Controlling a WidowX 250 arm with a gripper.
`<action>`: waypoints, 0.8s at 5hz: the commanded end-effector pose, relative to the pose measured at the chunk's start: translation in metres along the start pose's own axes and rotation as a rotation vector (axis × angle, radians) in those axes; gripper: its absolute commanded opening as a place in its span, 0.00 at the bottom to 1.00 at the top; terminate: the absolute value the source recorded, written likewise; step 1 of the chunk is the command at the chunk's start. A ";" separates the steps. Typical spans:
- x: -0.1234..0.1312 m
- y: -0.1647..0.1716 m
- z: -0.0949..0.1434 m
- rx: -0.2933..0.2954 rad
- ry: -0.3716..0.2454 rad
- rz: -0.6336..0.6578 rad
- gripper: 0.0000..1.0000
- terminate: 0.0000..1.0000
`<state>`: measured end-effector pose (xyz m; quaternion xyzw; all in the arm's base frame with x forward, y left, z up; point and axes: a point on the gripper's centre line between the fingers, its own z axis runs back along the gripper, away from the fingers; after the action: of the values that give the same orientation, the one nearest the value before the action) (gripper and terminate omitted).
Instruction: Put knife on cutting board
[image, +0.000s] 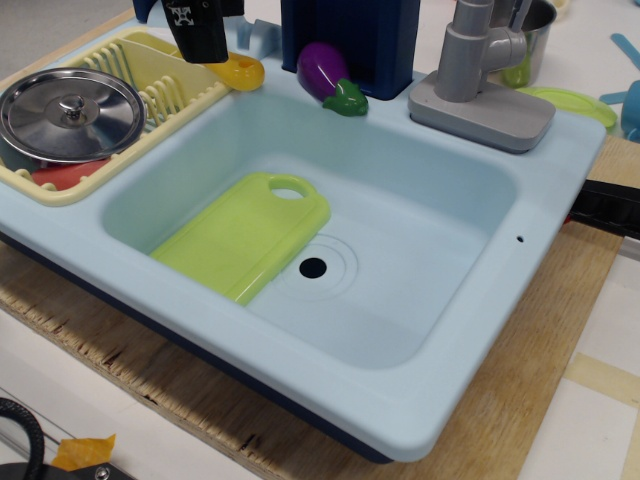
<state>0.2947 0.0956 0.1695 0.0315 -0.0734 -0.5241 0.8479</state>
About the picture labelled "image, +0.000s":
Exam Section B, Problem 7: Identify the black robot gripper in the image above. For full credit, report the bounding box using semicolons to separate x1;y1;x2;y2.
161;0;229;63

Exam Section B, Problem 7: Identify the green plastic plate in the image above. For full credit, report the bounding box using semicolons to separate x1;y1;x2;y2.
517;87;618;130

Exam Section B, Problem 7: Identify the yellow toy knife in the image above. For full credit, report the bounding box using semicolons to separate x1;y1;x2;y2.
205;52;265;92

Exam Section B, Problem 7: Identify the blue plastic cup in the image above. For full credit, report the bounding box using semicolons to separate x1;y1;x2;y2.
599;80;640;143

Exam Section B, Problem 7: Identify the stainless steel pot lid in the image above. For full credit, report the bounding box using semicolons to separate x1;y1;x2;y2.
1;67;146;164

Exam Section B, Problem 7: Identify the dark blue water tank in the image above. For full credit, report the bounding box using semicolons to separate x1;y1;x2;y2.
280;0;420;100

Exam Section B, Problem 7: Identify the black cable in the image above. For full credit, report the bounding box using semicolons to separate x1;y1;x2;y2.
0;397;46;467

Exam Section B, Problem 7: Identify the purple toy eggplant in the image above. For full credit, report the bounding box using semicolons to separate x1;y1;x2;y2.
297;42;369;117

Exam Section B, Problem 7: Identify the grey toy faucet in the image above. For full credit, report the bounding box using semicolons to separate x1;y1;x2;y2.
408;1;556;154

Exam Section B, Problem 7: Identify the blue plastic utensil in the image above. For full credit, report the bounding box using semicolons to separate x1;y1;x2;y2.
610;33;640;69

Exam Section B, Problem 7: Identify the green plastic cutting board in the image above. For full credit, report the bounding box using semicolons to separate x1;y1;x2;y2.
151;172;331;305

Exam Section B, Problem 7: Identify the light blue toy sink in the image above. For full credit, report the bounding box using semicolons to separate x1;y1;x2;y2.
0;14;607;463

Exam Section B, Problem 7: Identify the cream dish drying rack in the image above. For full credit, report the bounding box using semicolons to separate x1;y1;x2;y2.
1;27;231;207

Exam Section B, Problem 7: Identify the black clamp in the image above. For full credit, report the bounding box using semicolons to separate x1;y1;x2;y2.
565;180;639;240

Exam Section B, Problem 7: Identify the wooden base board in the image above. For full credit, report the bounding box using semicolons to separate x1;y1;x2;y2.
0;134;640;480

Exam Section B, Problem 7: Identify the red plastic plate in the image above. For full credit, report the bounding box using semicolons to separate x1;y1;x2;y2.
31;159;110;191

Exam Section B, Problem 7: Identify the yellow tape piece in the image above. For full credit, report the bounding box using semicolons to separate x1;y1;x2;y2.
51;434;116;472

